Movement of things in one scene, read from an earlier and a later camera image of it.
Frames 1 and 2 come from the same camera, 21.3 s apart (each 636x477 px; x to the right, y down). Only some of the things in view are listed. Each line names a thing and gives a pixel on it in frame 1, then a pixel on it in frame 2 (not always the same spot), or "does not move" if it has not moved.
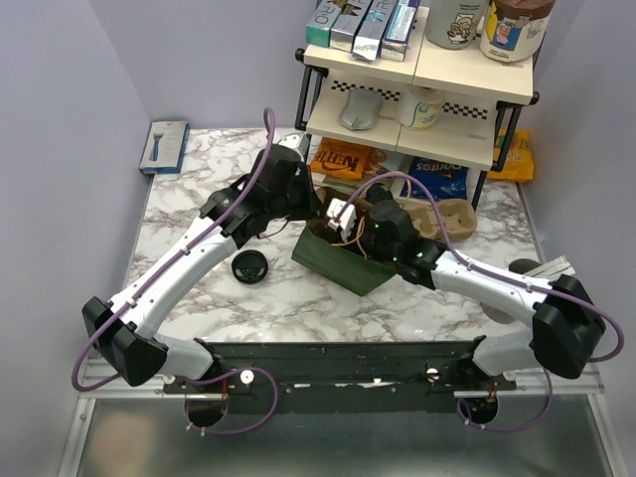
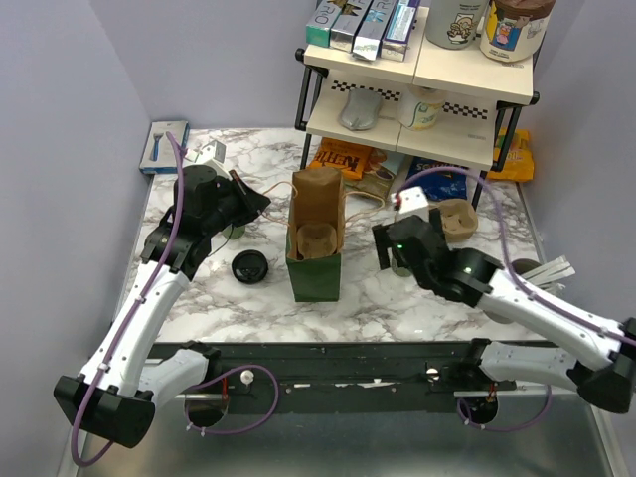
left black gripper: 311,207 -> 252,204
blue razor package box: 164,147 does not move
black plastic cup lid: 249,266 does not move
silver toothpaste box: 348,23 does not move
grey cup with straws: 548,269 does not move
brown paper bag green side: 323,249 -> 316,238
